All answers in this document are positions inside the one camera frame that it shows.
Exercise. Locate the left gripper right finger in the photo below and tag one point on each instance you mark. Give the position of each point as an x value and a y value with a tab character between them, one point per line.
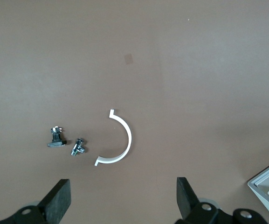
186	200

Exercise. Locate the white semicircular bracket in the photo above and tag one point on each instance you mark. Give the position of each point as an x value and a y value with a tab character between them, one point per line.
129	140

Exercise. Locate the black switch part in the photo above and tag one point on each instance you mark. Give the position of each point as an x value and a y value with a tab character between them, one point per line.
55	143

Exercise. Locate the small metal switch part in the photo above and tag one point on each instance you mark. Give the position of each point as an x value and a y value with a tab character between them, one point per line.
77	148

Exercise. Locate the white drawer cabinet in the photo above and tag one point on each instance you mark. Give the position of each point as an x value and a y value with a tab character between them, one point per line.
260	184

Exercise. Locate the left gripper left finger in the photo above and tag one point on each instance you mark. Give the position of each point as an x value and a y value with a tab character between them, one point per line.
57	200

